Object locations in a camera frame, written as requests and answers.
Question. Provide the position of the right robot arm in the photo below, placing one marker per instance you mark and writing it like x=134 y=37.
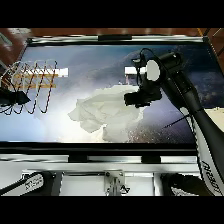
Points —
x=210 y=137

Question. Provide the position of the silver frame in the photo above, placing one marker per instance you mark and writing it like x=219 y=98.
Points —
x=100 y=167

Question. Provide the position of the beige garment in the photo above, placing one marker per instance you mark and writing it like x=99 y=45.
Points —
x=215 y=115

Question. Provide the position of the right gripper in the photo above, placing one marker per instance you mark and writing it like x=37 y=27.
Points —
x=143 y=96

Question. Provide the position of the white shirt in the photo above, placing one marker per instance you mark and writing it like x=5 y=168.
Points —
x=103 y=113

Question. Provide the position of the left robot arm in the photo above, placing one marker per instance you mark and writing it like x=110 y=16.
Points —
x=31 y=182

